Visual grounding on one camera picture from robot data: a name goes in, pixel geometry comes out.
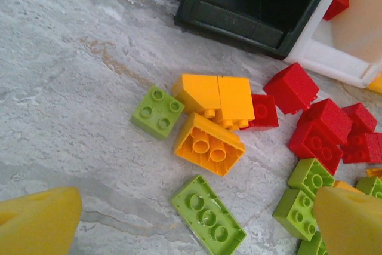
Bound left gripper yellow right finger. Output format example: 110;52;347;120
313;186;382;255

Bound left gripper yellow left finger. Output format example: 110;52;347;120
0;186;83;255

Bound yellow sloped lego brick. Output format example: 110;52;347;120
171;73;222;118

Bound yellow plastic bin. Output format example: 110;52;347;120
366;72;382;94

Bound long green lego brick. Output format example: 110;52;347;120
170;174;248;255

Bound white plastic bin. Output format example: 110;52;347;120
283;0;382;89

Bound black plastic bin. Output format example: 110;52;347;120
172;0;325;60

